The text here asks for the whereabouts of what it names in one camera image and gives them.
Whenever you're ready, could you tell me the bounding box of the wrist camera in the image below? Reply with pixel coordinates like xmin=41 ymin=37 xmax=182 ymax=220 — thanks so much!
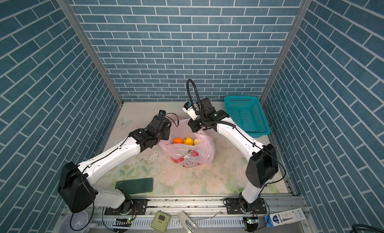
xmin=159 ymin=110 xmax=167 ymax=116
xmin=183 ymin=102 xmax=200 ymax=121

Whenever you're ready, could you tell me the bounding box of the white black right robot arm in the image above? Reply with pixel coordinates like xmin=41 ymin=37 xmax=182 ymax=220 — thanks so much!
xmin=183 ymin=98 xmax=280 ymax=213

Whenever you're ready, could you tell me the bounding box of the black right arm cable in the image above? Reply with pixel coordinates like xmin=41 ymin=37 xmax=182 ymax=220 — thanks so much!
xmin=185 ymin=79 xmax=202 ymax=113

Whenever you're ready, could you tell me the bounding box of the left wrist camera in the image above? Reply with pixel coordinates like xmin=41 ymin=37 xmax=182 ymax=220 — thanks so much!
xmin=159 ymin=110 xmax=167 ymax=116

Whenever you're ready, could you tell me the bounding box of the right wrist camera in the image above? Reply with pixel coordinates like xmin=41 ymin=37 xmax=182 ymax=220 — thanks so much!
xmin=183 ymin=102 xmax=200 ymax=121

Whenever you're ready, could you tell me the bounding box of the green timer device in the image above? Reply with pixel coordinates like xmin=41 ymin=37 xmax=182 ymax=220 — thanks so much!
xmin=151 ymin=211 xmax=171 ymax=233

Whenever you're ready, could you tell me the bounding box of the pink plastic bag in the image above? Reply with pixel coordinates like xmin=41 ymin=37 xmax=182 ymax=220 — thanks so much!
xmin=160 ymin=119 xmax=215 ymax=168

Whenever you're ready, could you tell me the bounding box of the white blue box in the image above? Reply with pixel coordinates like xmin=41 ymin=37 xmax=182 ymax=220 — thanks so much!
xmin=265 ymin=208 xmax=306 ymax=228

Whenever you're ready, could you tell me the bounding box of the aluminium corner post left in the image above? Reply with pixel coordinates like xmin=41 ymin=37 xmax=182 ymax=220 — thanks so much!
xmin=56 ymin=0 xmax=124 ymax=107

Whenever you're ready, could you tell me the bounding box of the orange fruit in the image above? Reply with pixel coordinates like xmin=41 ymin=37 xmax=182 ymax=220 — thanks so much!
xmin=173 ymin=138 xmax=184 ymax=144

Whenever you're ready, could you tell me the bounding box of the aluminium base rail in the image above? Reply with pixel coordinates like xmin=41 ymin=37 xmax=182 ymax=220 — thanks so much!
xmin=91 ymin=194 xmax=311 ymax=233

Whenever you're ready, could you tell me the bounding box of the aluminium corner post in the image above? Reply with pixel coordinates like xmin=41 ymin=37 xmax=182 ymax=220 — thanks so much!
xmin=56 ymin=0 xmax=124 ymax=107
xmin=260 ymin=0 xmax=312 ymax=105

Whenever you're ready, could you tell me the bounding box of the grey remote device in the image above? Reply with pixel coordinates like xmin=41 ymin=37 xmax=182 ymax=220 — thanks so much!
xmin=178 ymin=212 xmax=198 ymax=233

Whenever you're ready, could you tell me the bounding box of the white bowl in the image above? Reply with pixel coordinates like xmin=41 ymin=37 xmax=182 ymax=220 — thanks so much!
xmin=58 ymin=211 xmax=89 ymax=233

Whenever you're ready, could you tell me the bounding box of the yellow lemon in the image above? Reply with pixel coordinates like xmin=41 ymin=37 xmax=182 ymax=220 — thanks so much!
xmin=184 ymin=138 xmax=194 ymax=146

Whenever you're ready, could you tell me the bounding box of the teal plastic basket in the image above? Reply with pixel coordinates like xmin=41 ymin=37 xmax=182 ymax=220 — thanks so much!
xmin=224 ymin=95 xmax=271 ymax=138

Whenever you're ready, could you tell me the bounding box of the beige potato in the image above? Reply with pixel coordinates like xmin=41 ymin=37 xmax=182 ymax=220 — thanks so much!
xmin=194 ymin=139 xmax=201 ymax=146

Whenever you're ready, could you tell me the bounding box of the aluminium corner post right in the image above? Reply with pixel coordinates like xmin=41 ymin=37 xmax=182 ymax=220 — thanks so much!
xmin=260 ymin=0 xmax=312 ymax=105

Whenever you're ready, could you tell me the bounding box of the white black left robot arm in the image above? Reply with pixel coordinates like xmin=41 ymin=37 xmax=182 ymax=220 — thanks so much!
xmin=58 ymin=110 xmax=172 ymax=215

